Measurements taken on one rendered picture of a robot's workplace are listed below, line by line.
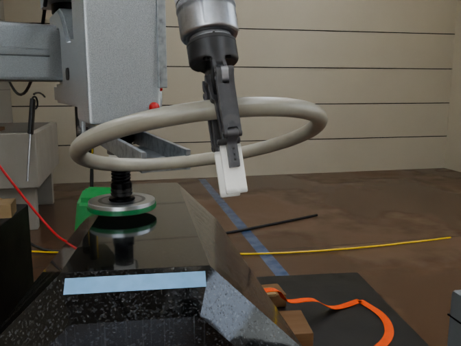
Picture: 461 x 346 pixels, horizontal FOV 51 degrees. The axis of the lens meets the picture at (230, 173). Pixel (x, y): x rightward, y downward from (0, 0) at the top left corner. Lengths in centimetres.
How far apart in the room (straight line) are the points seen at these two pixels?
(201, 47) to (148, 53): 79
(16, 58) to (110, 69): 64
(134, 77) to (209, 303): 71
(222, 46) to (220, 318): 64
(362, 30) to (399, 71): 83
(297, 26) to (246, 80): 101
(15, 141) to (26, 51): 233
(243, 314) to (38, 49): 133
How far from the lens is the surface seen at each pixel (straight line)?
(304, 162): 697
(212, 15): 72
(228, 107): 66
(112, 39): 146
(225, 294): 115
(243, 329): 116
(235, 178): 67
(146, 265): 115
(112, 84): 146
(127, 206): 150
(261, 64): 668
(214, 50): 70
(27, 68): 203
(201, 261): 116
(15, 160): 432
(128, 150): 122
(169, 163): 113
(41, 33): 206
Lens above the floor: 124
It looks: 10 degrees down
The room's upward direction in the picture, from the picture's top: straight up
